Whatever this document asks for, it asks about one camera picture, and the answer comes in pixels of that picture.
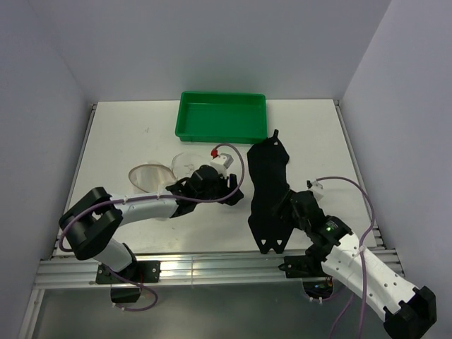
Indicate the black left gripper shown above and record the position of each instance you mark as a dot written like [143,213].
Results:
[227,191]

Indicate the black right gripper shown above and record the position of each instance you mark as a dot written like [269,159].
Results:
[286,215]

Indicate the black bra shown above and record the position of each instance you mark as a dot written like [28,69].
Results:
[267,162]

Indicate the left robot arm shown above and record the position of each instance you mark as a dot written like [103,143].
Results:
[89,225]

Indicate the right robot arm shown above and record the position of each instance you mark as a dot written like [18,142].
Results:
[406,310]

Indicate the green plastic tray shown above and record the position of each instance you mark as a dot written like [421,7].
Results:
[219,117]

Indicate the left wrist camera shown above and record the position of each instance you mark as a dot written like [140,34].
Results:
[220,162]

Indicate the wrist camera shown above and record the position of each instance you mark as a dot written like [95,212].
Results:
[316,188]
[220,162]

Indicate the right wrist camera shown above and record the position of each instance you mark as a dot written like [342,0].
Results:
[316,188]

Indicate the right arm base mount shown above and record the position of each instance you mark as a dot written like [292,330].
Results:
[316,284]

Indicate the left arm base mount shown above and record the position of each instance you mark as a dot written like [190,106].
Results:
[128,285]

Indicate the aluminium frame rail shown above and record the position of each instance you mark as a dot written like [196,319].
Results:
[66,272]

